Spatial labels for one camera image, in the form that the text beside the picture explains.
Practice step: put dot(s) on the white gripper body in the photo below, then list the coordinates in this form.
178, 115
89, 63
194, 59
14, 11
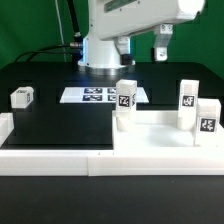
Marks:
113, 18

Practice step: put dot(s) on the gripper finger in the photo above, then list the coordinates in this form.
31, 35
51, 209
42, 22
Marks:
163, 35
123, 46

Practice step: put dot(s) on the white U-shaped fence wall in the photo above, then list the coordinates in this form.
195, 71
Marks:
206, 160

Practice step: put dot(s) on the white marker sheet with tags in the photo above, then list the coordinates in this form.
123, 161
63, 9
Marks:
99, 95

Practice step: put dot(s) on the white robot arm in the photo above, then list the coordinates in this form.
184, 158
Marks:
106, 48

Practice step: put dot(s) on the white square table top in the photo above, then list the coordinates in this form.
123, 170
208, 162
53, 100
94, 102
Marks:
152, 129

